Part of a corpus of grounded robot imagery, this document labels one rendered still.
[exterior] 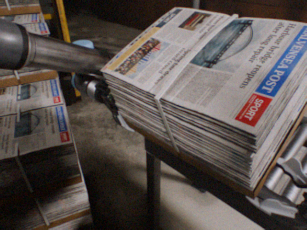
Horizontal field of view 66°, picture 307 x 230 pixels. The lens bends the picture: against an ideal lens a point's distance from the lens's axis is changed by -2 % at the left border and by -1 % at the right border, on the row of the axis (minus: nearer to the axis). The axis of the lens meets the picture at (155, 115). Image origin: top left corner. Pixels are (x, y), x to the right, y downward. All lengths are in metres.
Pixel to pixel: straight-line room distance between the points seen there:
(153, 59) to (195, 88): 0.14
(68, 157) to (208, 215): 1.04
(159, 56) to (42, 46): 0.25
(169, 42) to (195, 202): 1.33
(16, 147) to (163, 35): 0.65
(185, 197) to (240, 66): 1.38
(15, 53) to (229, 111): 0.40
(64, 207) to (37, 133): 0.36
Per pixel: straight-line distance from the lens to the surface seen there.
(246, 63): 0.46
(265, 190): 0.82
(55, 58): 0.60
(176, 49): 0.54
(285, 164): 0.59
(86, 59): 0.66
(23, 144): 0.98
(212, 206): 1.73
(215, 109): 0.38
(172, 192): 1.76
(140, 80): 0.48
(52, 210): 1.17
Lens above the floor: 1.39
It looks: 34 degrees down
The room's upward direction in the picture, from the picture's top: straight up
